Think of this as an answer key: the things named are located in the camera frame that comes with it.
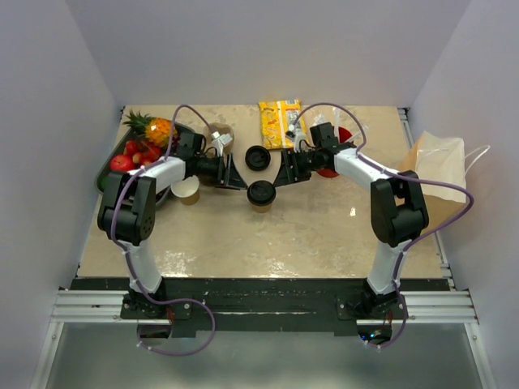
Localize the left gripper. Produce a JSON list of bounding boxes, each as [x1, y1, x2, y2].
[[195, 152, 248, 190]]

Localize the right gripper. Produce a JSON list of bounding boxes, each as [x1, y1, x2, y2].
[[274, 148, 323, 187]]

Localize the black coffee lid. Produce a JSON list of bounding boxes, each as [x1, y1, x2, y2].
[[247, 180, 277, 207], [245, 145, 271, 172]]

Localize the paper coffee cup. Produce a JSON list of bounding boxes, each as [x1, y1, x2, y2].
[[251, 203, 272, 214], [170, 176, 199, 206]]

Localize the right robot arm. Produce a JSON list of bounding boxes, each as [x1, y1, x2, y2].
[[273, 122, 429, 318]]

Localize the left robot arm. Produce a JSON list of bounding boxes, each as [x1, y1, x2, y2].
[[97, 132, 247, 318]]

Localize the cardboard cup carrier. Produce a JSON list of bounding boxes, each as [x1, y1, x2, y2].
[[204, 122, 234, 165]]

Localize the yellow snack bag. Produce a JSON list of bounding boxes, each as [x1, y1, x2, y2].
[[259, 99, 308, 150]]

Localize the red plastic cup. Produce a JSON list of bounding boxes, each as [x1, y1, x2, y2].
[[316, 126, 353, 179]]

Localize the toy pineapple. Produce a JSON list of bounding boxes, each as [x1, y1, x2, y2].
[[122, 110, 178, 149]]

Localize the red toy strawberries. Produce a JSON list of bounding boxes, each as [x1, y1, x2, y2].
[[123, 140, 162, 166]]

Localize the red toy apple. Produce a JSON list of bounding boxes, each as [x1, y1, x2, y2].
[[109, 154, 135, 172]]

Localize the dark green fruit tray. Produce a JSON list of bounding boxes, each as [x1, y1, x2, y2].
[[94, 119, 195, 212]]

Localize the brown paper bag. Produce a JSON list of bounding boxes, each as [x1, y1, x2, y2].
[[398, 131, 490, 232]]

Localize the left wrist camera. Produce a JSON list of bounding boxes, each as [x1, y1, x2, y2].
[[211, 129, 234, 156]]

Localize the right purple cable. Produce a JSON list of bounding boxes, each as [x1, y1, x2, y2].
[[290, 101, 475, 349]]

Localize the purple cable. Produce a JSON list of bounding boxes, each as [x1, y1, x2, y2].
[[290, 101, 475, 349], [109, 104, 217, 357]]

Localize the black mounting base plate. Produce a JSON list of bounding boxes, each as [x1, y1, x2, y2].
[[68, 277, 452, 339]]

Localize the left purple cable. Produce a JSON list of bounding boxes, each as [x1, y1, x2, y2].
[[109, 104, 217, 357]]

